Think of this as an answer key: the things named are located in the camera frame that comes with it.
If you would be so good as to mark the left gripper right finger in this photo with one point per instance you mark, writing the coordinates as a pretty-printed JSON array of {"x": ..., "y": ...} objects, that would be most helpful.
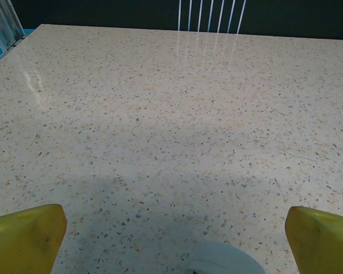
[{"x": 326, "y": 245}]

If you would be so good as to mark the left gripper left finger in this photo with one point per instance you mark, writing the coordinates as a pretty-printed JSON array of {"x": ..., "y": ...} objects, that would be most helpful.
[{"x": 20, "y": 242}]

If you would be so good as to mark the white round plastic object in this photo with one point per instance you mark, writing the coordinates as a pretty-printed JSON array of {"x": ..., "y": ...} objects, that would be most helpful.
[{"x": 217, "y": 255}]

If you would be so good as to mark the aluminium frame post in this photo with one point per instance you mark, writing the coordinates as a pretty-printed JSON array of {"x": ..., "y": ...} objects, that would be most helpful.
[{"x": 3, "y": 20}]

